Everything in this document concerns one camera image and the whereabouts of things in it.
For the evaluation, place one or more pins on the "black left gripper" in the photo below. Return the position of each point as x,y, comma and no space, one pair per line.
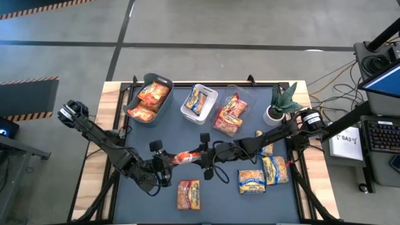
161,164

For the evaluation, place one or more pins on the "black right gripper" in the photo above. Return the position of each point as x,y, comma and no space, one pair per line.
218,153

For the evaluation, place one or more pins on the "orange Maruchan chicken noodle pack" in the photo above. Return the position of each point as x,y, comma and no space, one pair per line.
187,157
154,92
141,113
153,105

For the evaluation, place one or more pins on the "red Maruchan beef noodle pack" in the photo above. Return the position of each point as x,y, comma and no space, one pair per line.
227,122
188,194
236,104

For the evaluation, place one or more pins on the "blue Maruchan soy noodle pack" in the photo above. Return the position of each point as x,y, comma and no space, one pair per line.
267,150
275,169
251,182
195,100

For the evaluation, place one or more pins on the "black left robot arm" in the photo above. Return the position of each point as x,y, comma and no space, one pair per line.
103,137

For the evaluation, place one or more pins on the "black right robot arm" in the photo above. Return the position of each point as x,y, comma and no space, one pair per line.
275,134

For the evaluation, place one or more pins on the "blue-grey table mat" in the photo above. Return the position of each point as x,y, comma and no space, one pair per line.
181,131

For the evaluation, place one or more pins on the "white plastic bin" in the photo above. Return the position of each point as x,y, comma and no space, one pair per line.
206,109

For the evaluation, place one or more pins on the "dark blue-grey plastic bin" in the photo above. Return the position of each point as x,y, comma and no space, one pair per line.
166,104

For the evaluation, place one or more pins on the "clear plastic container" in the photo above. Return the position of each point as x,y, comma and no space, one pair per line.
251,100

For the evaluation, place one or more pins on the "white plant pot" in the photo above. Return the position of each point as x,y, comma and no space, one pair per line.
271,120

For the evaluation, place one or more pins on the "black table clamp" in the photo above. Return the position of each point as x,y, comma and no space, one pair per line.
135,78
251,79

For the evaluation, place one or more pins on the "green snake plant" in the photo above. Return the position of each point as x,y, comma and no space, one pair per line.
282,101

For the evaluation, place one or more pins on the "white SA3 paper sign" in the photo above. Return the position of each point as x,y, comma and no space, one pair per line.
347,147

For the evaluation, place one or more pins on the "black diagonal pole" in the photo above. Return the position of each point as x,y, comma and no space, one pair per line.
347,121

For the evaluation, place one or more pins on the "grey metal desk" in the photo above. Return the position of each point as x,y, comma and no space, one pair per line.
18,147

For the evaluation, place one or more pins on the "black hazard-striped platform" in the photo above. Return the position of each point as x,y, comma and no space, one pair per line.
18,4
28,97

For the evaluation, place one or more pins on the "black caster wheel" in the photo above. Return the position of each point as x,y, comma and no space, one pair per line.
363,187

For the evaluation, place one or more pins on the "black device with blue light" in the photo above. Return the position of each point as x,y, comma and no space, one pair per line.
7,128

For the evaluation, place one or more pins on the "black backlit keyboard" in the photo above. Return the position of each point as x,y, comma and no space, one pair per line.
384,137

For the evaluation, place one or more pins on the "grey side desk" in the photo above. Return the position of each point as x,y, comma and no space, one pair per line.
386,170

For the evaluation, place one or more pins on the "grey equipment cabinet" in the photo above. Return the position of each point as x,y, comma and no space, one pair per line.
359,47

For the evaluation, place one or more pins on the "computer monitor with blue screen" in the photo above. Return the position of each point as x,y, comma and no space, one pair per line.
384,82

